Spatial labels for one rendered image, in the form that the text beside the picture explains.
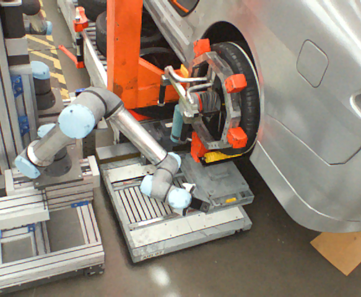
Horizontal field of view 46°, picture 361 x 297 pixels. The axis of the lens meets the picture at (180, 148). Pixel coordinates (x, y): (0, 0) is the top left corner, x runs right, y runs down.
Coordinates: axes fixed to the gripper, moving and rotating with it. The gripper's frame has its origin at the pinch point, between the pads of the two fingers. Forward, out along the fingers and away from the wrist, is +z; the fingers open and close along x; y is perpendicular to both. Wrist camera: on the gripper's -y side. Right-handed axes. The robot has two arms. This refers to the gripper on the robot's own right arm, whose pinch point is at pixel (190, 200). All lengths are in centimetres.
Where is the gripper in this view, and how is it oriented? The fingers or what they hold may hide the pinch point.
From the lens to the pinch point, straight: 191.9
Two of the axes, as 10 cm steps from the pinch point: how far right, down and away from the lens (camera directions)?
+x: -3.3, 9.4, -0.9
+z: 0.9, 1.3, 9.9
